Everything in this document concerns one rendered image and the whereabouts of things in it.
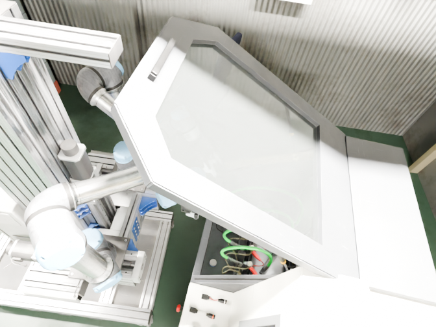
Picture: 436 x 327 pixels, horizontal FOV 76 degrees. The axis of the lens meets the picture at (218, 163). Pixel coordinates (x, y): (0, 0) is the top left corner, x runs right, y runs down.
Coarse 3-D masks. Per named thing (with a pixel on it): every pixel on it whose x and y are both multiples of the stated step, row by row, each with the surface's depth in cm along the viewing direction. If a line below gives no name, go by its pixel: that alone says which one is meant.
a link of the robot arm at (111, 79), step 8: (120, 64) 130; (96, 72) 121; (104, 72) 124; (112, 72) 127; (120, 72) 131; (104, 80) 124; (112, 80) 128; (120, 80) 132; (112, 88) 130; (120, 88) 134; (112, 96) 134
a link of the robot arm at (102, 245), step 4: (88, 228) 119; (92, 228) 120; (84, 232) 118; (88, 232) 118; (92, 232) 118; (96, 232) 118; (100, 232) 119; (88, 236) 117; (92, 236) 117; (96, 236) 117; (100, 236) 117; (88, 240) 115; (92, 240) 115; (96, 240) 116; (100, 240) 116; (104, 240) 121; (92, 244) 114; (96, 244) 114; (100, 244) 116; (104, 244) 119; (96, 248) 114; (100, 248) 115; (104, 248) 117; (108, 248) 119
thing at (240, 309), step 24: (264, 288) 108; (288, 288) 92; (312, 288) 86; (336, 288) 87; (360, 288) 87; (240, 312) 120; (264, 312) 101; (288, 312) 87; (312, 312) 82; (336, 312) 82; (360, 312) 83
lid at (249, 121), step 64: (192, 64) 92; (256, 64) 113; (128, 128) 65; (192, 128) 80; (256, 128) 98; (320, 128) 123; (192, 192) 69; (256, 192) 85; (320, 192) 103; (320, 256) 87
